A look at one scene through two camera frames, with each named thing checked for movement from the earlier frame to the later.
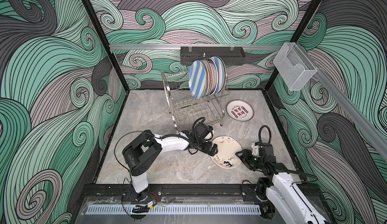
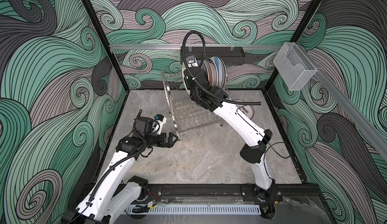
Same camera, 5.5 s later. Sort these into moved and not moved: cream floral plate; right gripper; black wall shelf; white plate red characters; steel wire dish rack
Moved: right gripper; cream floral plate
Not moved: steel wire dish rack; white plate red characters; black wall shelf
